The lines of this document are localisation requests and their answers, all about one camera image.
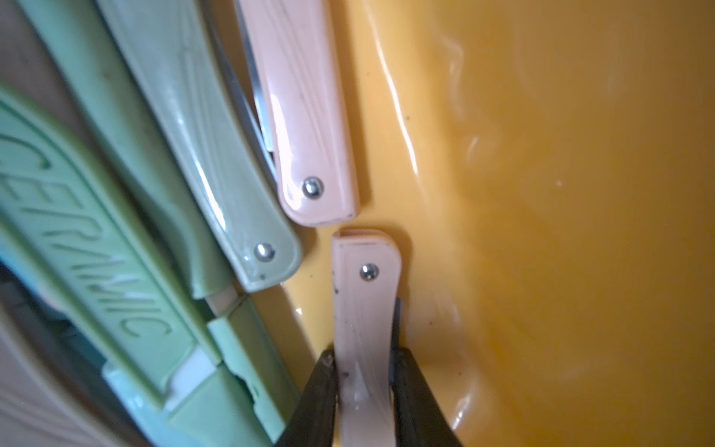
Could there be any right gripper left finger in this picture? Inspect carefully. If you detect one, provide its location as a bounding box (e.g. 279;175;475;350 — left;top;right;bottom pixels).
275;348;338;447

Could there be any yellow storage box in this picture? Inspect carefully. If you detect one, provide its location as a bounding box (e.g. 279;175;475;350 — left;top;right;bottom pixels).
222;0;715;447

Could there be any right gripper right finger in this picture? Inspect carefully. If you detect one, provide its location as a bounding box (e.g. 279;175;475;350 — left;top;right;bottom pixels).
390;348;462;447

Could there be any sage green folding knife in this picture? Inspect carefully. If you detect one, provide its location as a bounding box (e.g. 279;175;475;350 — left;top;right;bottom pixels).
98;1;303;292

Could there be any teal ceramic knife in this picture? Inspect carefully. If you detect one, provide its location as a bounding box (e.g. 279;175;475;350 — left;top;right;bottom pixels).
18;1;298;446

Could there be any green ceramic knife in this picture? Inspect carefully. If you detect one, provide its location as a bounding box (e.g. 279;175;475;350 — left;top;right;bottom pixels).
1;86;270;446

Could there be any pink folding knife left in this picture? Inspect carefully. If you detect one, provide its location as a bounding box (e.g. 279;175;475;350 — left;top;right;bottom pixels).
1;310;115;446

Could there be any pink folding knife top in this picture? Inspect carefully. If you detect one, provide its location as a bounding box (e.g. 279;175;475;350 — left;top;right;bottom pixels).
331;229;402;446

